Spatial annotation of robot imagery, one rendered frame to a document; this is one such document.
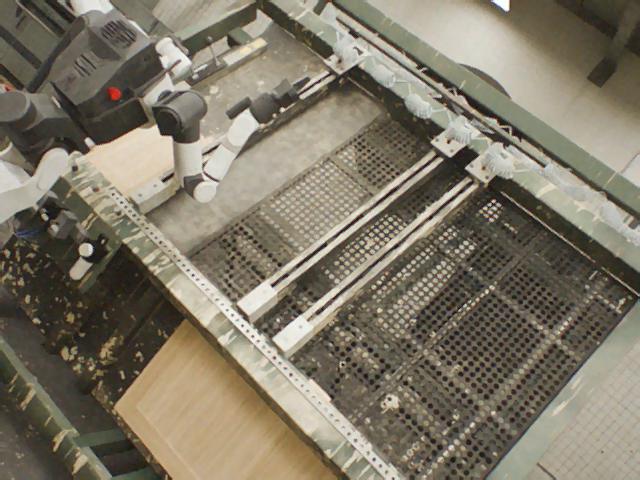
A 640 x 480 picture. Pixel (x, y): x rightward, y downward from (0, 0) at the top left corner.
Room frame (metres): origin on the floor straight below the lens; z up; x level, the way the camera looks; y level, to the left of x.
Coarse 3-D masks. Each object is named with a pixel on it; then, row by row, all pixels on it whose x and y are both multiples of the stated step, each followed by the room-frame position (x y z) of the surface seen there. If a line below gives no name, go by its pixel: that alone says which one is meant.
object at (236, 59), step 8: (256, 40) 2.98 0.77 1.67; (256, 48) 2.95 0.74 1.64; (264, 48) 2.99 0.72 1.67; (232, 56) 2.91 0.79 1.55; (240, 56) 2.91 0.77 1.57; (248, 56) 2.94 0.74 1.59; (232, 64) 2.88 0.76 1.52; (240, 64) 2.93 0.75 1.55; (216, 72) 2.84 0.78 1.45; (224, 72) 2.87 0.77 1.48; (208, 80) 2.82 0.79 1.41; (176, 88) 2.75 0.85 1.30; (184, 88) 2.76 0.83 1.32; (192, 88) 2.78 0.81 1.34; (200, 88) 2.82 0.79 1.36; (88, 144) 2.52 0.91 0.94
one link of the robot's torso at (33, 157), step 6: (54, 138) 1.95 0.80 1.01; (48, 144) 1.94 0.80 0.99; (54, 144) 1.96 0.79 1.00; (60, 144) 1.98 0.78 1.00; (18, 150) 1.92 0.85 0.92; (36, 150) 1.92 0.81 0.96; (42, 150) 1.93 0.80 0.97; (48, 150) 1.94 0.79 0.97; (66, 150) 2.01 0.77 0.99; (24, 156) 1.93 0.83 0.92; (30, 156) 1.93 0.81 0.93; (36, 156) 1.93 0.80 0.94; (42, 156) 1.94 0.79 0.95; (30, 162) 1.96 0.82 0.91; (36, 162) 1.94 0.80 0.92; (36, 168) 1.96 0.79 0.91
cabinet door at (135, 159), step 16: (112, 144) 2.56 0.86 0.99; (128, 144) 2.57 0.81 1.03; (144, 144) 2.58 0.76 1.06; (160, 144) 2.59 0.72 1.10; (208, 144) 2.61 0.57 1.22; (96, 160) 2.50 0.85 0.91; (112, 160) 2.51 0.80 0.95; (128, 160) 2.52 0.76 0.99; (144, 160) 2.53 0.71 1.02; (160, 160) 2.54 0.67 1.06; (112, 176) 2.46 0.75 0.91; (128, 176) 2.48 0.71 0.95; (144, 176) 2.48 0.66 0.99; (128, 192) 2.43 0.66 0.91
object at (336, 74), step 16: (352, 32) 2.78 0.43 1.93; (336, 64) 2.85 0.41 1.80; (320, 80) 2.84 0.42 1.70; (336, 80) 2.87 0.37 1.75; (304, 96) 2.76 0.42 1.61; (320, 96) 2.85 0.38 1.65; (288, 112) 2.73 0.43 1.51; (256, 128) 2.62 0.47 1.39; (272, 128) 2.71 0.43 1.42; (208, 160) 2.50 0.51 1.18; (160, 176) 2.42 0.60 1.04; (144, 192) 2.37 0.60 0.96; (160, 192) 2.39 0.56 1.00; (144, 208) 2.37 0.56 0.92
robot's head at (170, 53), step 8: (168, 40) 2.18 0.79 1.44; (160, 48) 2.18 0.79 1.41; (168, 48) 2.18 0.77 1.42; (176, 48) 2.20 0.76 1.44; (168, 56) 2.18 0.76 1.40; (176, 56) 2.18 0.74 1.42; (184, 56) 2.20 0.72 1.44; (168, 64) 2.19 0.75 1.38; (184, 64) 2.18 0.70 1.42; (176, 72) 2.19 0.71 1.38
